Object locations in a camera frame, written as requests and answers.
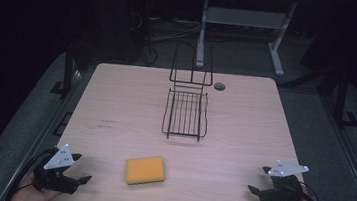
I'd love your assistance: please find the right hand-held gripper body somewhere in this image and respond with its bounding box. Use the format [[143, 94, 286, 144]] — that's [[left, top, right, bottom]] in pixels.
[[257, 158, 311, 201]]

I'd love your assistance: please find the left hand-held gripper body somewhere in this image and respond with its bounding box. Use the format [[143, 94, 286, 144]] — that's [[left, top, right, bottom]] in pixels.
[[31, 139, 84, 196]]

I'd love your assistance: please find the person's left hand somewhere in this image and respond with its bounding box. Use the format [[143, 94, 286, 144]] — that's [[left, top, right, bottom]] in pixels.
[[9, 171, 64, 201]]

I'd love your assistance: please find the yellow sponge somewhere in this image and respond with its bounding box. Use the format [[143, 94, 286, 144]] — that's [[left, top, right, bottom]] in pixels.
[[123, 151, 169, 190]]

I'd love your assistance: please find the black metal stand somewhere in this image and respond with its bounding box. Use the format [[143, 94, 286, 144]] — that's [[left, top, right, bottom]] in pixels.
[[330, 61, 357, 131], [49, 41, 79, 101]]

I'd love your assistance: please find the round table cable hole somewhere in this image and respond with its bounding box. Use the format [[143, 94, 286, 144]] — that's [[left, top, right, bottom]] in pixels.
[[213, 81, 227, 92]]

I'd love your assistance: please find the black wire rack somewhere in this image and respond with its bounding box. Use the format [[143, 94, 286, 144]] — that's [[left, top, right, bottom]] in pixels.
[[159, 40, 217, 145]]

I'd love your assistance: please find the bundle of floor cables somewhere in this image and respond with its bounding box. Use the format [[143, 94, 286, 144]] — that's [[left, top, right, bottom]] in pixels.
[[124, 10, 203, 71]]

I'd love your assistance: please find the grey metal desk frame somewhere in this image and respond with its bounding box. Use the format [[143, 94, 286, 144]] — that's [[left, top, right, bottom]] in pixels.
[[194, 0, 298, 79]]

